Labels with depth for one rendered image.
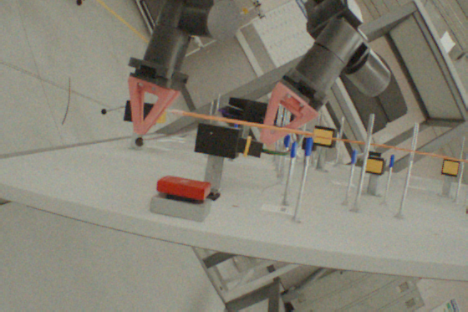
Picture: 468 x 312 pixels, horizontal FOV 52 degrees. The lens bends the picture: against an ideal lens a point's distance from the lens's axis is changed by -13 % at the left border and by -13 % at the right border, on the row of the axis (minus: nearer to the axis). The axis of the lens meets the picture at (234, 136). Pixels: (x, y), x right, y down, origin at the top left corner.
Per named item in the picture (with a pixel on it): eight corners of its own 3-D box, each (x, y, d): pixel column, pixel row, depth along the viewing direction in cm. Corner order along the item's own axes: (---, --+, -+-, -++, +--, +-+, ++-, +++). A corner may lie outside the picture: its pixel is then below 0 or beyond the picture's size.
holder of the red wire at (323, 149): (334, 170, 140) (341, 129, 140) (327, 173, 128) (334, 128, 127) (316, 166, 142) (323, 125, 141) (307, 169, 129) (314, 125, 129)
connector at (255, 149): (227, 147, 76) (231, 134, 76) (261, 156, 76) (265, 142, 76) (226, 149, 73) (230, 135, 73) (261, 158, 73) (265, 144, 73)
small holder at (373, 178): (386, 193, 104) (393, 158, 103) (380, 197, 95) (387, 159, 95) (365, 189, 105) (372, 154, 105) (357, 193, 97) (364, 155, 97)
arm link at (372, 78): (304, 17, 83) (345, -10, 79) (348, 61, 89) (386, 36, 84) (307, 63, 75) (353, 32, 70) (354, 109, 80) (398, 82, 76)
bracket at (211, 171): (206, 186, 78) (211, 152, 78) (221, 190, 77) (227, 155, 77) (199, 191, 73) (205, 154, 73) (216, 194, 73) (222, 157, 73)
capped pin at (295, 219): (287, 220, 62) (303, 128, 62) (298, 221, 63) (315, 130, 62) (291, 222, 61) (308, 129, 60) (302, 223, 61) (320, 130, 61)
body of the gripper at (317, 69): (312, 111, 80) (340, 73, 80) (323, 108, 70) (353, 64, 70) (277, 84, 80) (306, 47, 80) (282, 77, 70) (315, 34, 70)
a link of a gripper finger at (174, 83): (165, 140, 79) (185, 79, 78) (151, 141, 71) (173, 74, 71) (124, 125, 79) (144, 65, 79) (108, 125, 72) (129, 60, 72)
